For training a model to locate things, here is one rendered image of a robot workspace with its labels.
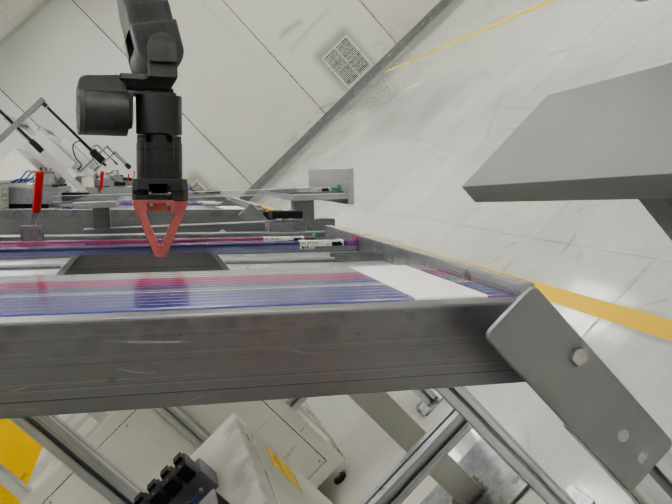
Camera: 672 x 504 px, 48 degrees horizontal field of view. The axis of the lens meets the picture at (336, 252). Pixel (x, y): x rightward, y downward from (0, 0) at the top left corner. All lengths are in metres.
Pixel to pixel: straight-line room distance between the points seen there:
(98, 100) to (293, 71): 7.89
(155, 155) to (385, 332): 0.50
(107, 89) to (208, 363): 0.53
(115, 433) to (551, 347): 1.63
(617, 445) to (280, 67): 8.33
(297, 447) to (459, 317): 1.60
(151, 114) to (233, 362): 0.51
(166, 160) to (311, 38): 7.99
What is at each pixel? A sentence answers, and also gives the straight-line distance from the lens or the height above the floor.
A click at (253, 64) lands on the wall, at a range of 8.75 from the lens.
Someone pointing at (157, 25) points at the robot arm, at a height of 1.11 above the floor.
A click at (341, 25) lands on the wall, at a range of 9.02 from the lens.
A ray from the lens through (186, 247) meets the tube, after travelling 0.98.
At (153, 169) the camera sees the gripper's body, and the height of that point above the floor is 0.98.
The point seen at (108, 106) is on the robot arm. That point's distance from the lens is 0.95.
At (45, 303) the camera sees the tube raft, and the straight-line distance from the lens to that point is 0.58.
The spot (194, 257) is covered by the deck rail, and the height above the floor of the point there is 0.85.
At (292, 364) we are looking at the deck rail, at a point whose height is 0.83.
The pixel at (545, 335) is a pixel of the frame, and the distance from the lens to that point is 0.53.
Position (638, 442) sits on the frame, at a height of 0.61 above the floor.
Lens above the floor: 0.98
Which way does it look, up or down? 14 degrees down
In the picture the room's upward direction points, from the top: 44 degrees counter-clockwise
